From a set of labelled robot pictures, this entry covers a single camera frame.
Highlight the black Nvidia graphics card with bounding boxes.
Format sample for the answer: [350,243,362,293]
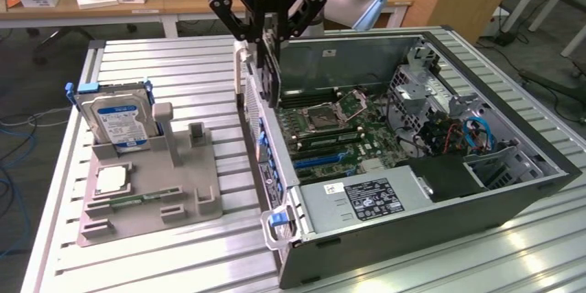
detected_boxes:
[254,11,285,109]

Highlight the CPU socket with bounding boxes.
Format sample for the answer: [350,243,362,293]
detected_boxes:
[305,104,343,132]

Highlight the black open PC case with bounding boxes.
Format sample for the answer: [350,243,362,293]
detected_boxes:
[232,25,584,290]

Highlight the metal socket cover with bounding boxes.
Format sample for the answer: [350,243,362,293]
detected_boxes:
[337,89,371,119]

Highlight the grey power supply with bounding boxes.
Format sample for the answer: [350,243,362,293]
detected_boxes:
[293,165,434,235]

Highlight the hard disk with blue caddy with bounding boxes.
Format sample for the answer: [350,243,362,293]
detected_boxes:
[63,76,162,155]

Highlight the blue expansion slot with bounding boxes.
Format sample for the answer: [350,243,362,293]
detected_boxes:
[291,150,349,171]

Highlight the green RAM stick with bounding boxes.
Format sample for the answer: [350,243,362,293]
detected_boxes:
[107,192,164,210]

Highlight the blue wire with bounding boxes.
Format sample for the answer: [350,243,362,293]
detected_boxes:
[462,117,498,152]

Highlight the black installed RAM stick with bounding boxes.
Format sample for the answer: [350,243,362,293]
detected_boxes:
[298,129,363,148]

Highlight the green motherboard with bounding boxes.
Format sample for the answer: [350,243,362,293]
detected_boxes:
[265,76,413,184]

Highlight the red wire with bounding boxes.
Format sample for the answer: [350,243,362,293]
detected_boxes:
[446,124,459,154]

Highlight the black chair base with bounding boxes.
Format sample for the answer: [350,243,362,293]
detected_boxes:
[27,23,139,65]

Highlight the black stand foot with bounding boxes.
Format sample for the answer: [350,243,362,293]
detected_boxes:
[519,68,586,102]

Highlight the grey metal disk bay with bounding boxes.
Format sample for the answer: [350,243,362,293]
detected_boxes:
[389,62,482,126]

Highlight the black power adapter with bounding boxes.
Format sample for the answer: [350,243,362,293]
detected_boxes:
[491,30,518,47]

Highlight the silver CPU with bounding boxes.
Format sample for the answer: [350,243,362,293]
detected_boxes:
[94,166,130,194]

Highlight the grey metal drive cage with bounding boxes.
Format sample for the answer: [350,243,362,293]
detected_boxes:
[462,144,553,191]

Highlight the blue floor cable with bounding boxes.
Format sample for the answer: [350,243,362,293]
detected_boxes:
[0,124,38,258]

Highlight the grey printed parts rack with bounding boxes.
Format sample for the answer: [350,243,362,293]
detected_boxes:
[75,102,226,248]

